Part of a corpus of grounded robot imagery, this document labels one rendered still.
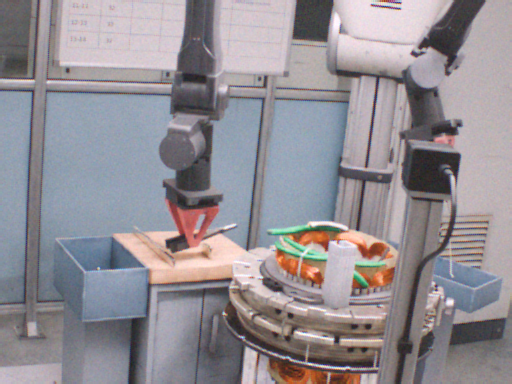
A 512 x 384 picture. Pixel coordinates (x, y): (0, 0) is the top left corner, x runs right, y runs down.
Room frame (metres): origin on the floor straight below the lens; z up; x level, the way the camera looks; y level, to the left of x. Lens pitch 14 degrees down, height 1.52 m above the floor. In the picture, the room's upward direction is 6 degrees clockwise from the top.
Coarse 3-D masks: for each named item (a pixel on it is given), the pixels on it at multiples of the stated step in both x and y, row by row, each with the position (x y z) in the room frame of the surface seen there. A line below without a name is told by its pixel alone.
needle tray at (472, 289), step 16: (448, 272) 1.48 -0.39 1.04; (464, 272) 1.46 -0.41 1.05; (480, 272) 1.43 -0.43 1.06; (448, 288) 1.36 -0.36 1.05; (464, 288) 1.34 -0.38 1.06; (480, 288) 1.34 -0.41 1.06; (496, 288) 1.39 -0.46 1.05; (464, 304) 1.34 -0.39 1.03; (480, 304) 1.35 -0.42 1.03; (448, 320) 1.43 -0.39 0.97; (448, 336) 1.44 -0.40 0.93; (432, 352) 1.40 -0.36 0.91; (416, 368) 1.40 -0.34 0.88; (432, 368) 1.41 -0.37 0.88
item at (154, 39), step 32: (64, 0) 3.25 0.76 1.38; (96, 0) 3.30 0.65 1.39; (128, 0) 3.36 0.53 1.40; (160, 0) 3.42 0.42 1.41; (224, 0) 3.54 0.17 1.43; (256, 0) 3.60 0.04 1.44; (288, 0) 3.67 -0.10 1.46; (64, 32) 3.25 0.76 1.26; (96, 32) 3.31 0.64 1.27; (128, 32) 3.36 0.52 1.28; (160, 32) 3.42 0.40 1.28; (224, 32) 3.55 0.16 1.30; (256, 32) 3.61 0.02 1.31; (160, 64) 3.43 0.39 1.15; (224, 64) 3.55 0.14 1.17; (256, 64) 3.62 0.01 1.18
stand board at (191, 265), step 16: (128, 240) 1.40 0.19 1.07; (160, 240) 1.42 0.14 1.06; (208, 240) 1.45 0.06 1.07; (224, 240) 1.46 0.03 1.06; (144, 256) 1.32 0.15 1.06; (176, 256) 1.34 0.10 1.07; (192, 256) 1.35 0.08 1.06; (224, 256) 1.37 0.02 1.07; (160, 272) 1.27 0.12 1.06; (176, 272) 1.28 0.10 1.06; (192, 272) 1.30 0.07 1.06; (208, 272) 1.31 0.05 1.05; (224, 272) 1.32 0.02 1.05
